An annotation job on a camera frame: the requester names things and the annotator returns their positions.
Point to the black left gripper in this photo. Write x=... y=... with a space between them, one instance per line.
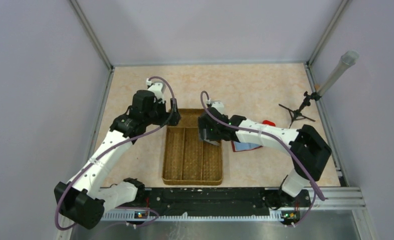
x=170 y=118

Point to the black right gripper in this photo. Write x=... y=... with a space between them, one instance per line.
x=202 y=125

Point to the red leather card holder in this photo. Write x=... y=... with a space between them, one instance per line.
x=244 y=146

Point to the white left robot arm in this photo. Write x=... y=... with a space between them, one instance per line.
x=82 y=199

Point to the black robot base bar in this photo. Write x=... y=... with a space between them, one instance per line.
x=218 y=201

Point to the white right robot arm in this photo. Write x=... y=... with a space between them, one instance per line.
x=309 y=152

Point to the woven bamboo tray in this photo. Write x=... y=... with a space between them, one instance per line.
x=187 y=159

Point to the red yellow plastic case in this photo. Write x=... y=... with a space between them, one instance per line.
x=267 y=122

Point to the black mini tripod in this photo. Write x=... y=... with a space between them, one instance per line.
x=296 y=114

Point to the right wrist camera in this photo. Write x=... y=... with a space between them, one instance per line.
x=216 y=104

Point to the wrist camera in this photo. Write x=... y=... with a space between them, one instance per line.
x=216 y=104
x=156 y=87

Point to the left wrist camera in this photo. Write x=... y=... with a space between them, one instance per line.
x=156 y=87

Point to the aluminium frame rail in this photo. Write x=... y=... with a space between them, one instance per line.
x=90 y=33

